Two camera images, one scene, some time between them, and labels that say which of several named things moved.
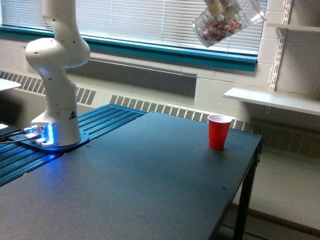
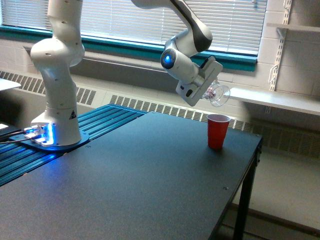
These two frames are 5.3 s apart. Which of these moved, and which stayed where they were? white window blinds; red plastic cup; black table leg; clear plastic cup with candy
Moved: clear plastic cup with candy
Stayed: white window blinds; red plastic cup; black table leg
